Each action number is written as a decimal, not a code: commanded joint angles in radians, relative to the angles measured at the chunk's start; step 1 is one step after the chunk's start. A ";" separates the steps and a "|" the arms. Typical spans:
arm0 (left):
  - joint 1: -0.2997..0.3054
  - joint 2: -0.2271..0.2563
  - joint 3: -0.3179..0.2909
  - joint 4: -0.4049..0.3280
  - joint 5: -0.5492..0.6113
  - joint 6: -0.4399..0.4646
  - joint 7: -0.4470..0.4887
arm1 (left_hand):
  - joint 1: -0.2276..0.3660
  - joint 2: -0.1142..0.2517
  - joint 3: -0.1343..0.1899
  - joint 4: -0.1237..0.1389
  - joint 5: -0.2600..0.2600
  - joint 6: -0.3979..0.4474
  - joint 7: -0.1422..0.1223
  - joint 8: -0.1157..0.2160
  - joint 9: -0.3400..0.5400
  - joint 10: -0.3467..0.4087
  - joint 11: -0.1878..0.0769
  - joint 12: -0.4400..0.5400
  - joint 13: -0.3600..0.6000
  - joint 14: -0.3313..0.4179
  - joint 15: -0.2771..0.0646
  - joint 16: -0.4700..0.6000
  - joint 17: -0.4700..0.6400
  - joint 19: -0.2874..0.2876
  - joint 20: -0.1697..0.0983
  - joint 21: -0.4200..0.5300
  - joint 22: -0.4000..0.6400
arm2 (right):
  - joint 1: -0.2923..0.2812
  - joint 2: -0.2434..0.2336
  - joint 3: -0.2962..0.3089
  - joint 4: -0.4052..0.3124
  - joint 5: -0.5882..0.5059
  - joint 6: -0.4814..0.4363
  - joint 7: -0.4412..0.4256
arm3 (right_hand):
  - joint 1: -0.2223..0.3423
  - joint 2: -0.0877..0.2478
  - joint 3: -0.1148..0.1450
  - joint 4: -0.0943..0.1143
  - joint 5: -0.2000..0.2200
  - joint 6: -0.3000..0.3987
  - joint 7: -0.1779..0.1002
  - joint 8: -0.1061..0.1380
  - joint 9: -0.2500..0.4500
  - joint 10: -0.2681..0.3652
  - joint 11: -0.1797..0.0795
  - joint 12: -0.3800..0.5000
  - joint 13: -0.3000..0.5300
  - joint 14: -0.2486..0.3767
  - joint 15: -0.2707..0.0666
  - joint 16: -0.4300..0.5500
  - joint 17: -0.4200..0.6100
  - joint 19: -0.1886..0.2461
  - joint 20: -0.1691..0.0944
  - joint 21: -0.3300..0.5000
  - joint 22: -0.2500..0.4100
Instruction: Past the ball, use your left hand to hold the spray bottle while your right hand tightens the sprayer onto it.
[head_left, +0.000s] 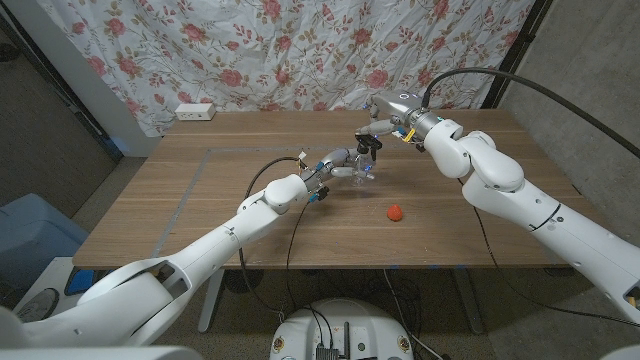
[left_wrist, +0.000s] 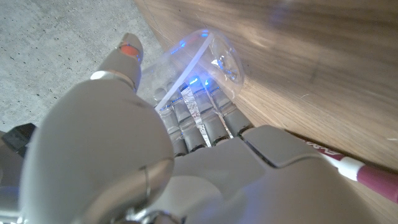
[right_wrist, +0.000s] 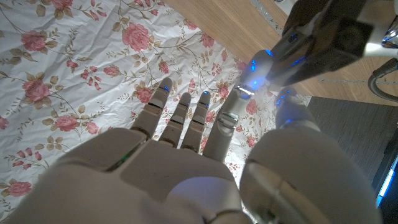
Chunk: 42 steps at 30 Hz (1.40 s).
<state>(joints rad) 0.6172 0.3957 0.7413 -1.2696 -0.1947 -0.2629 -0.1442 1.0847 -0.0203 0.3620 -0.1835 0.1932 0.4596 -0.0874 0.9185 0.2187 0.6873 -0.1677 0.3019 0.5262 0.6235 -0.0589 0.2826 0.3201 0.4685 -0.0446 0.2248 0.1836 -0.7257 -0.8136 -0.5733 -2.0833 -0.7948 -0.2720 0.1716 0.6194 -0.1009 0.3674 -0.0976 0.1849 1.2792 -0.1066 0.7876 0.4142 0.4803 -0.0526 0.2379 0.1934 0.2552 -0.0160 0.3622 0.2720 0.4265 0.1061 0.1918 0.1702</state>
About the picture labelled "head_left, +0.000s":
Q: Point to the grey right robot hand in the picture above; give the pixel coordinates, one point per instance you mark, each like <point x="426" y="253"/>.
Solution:
<point x="395" y="112"/>

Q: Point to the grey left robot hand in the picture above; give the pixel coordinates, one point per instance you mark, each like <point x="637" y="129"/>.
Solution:
<point x="337" y="162"/>

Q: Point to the clear plastic spray bottle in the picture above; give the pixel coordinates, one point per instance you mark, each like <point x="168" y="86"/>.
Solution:
<point x="365" y="167"/>

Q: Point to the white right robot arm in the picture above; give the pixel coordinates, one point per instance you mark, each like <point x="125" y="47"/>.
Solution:
<point x="525" y="190"/>

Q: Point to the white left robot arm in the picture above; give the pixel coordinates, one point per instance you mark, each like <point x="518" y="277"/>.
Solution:
<point x="210" y="257"/>

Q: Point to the small red ball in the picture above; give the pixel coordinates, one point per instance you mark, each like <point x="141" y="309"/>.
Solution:
<point x="394" y="213"/>

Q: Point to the floral print backdrop cloth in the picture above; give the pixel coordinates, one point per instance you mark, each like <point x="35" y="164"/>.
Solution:
<point x="250" y="50"/>

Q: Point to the white power strip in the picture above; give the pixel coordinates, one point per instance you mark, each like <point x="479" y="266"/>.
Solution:
<point x="195" y="112"/>

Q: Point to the black round disc under table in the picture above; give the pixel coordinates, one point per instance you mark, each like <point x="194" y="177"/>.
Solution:
<point x="243" y="281"/>

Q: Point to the white robot torso base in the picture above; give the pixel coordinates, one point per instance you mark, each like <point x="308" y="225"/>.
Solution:
<point x="295" y="325"/>

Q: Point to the grey table leg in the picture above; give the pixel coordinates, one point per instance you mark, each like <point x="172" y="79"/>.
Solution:
<point x="470" y="305"/>

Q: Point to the white table leg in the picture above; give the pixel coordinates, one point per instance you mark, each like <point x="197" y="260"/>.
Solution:
<point x="207" y="310"/>

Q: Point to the blue and black foot pedal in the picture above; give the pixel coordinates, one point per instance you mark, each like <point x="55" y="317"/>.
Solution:
<point x="80" y="282"/>

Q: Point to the white robot chest cover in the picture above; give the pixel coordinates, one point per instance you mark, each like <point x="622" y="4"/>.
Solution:
<point x="100" y="354"/>

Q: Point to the white floor board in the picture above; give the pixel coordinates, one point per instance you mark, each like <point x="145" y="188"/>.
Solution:
<point x="50" y="275"/>

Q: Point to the blue plastic bin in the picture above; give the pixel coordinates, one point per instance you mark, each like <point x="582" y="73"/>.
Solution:
<point x="30" y="230"/>

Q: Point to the grey sneaker shoe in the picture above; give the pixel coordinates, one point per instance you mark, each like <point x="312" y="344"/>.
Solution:
<point x="40" y="306"/>

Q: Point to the black frame post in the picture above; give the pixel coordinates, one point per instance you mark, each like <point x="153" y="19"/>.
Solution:
<point x="533" y="22"/>
<point x="62" y="87"/>

